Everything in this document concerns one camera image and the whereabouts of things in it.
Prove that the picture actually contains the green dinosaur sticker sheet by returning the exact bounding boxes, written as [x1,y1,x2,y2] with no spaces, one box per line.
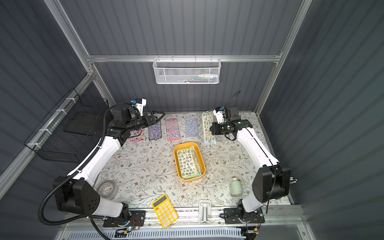
[202,111,216,145]

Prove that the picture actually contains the pale blue jewel sticker sheet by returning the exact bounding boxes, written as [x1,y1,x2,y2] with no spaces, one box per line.
[185,119,199,139]

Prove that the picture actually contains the yellow storage tray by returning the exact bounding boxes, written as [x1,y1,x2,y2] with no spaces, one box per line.
[174,142,206,182]

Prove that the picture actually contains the pink cat sticker sheet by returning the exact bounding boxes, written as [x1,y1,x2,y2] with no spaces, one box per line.
[129,129,145,143]

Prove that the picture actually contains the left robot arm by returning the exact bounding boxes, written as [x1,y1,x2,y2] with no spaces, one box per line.
[38,100,166,226]

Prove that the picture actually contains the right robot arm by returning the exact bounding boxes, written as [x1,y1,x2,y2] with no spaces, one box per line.
[210,106,291,215]

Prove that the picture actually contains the items in white basket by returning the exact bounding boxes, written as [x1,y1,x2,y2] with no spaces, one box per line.
[176,74,219,84]

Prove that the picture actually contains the pale green bottle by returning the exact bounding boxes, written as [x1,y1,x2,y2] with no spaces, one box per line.
[229,176,243,197]

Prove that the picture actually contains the white tape roll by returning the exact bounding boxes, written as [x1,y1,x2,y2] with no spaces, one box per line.
[96,180,119,200]

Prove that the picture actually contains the yellow calculator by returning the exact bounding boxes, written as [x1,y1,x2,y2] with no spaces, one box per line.
[152,195,179,229]

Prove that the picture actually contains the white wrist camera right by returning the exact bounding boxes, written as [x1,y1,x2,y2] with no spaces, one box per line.
[213,107,225,124]

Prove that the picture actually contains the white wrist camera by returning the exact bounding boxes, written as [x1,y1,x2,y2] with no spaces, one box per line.
[131,98,147,116]
[213,107,225,124]

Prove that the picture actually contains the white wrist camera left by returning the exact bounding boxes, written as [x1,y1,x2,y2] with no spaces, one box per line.
[131,98,147,116]

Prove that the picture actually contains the white wire basket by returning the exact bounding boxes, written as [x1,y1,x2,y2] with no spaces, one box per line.
[153,60,222,85]

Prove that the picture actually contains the black wire basket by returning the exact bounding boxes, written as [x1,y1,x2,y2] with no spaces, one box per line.
[24,89,109,164]

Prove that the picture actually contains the white metal bracket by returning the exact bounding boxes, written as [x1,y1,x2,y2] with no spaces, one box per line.
[198,199,212,224]

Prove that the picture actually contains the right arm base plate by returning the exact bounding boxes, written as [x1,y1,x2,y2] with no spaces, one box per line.
[220,208,265,225]

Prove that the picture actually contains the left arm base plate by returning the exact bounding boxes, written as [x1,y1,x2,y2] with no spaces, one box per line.
[103,211,147,228]

